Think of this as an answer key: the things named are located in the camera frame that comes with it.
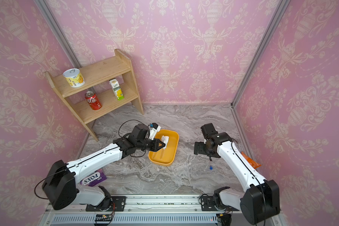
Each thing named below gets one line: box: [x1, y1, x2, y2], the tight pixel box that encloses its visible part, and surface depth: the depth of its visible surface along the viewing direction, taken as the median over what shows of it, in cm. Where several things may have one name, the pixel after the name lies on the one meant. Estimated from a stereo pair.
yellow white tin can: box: [62, 68, 86, 88], surface depth 70 cm
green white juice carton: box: [109, 78, 125, 101], surface depth 89 cm
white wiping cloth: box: [160, 135, 170, 149], surface depth 82 cm
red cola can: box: [84, 90, 103, 111], surface depth 85 cm
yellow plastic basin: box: [148, 129, 180, 167], surface depth 93 cm
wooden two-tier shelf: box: [44, 48, 145, 142], surface depth 87 cm
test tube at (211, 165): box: [209, 160, 214, 170], surface depth 89 cm
